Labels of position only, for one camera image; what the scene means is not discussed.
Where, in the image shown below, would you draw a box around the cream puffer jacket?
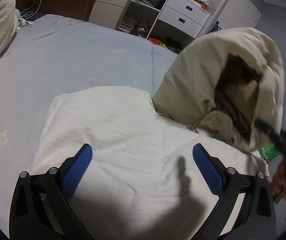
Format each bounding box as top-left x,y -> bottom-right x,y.
32,28 -> 284,239

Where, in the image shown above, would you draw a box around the yellow orange folded clothes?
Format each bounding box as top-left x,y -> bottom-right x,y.
147,36 -> 181,54

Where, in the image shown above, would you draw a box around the green shopping bag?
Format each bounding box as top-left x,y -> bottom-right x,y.
259,142 -> 280,163

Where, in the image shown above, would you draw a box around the light blue bed quilt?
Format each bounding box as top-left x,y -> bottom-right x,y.
0,15 -> 176,233

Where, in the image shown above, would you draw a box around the white drawer unit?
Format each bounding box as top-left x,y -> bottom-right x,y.
158,0 -> 210,38

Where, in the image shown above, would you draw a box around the open wardrobe shelving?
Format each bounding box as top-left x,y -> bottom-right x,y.
116,0 -> 228,49

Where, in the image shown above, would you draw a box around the brown wooden headboard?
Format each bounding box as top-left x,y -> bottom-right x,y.
16,0 -> 96,21

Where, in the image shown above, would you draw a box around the white charging cable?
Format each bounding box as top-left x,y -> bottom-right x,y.
18,0 -> 45,22

